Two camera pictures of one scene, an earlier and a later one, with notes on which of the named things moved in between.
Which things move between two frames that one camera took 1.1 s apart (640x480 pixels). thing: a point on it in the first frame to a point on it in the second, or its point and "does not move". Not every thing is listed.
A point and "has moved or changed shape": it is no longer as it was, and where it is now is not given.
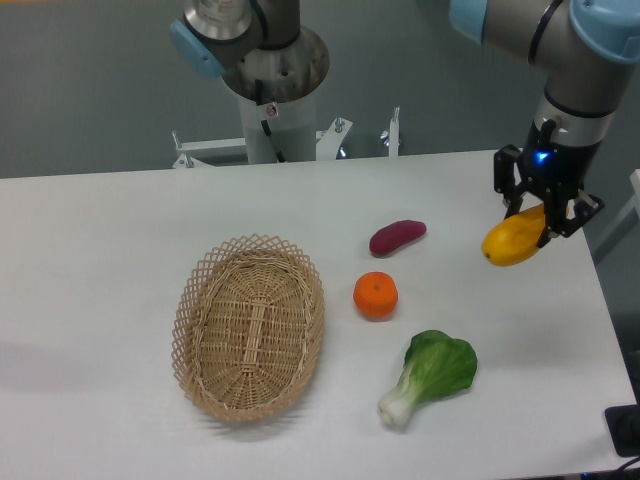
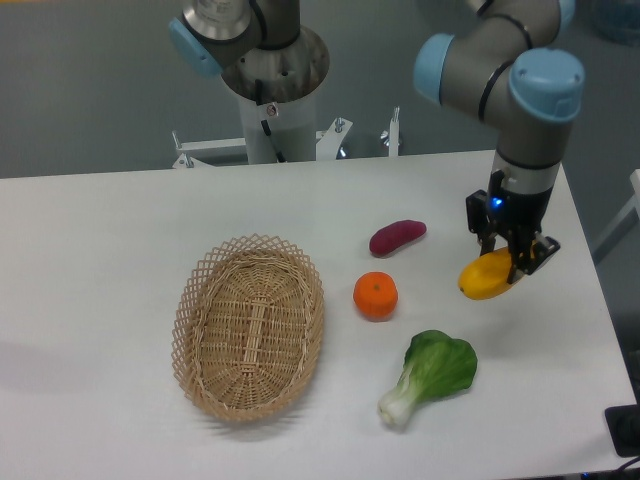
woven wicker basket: [247, 327] does not move
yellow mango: [512, 239] has moved or changed shape
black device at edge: [624, 426] does not move
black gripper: [553, 168] to [517, 213]
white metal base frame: [326, 142] does not move
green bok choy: [435, 364] does not move
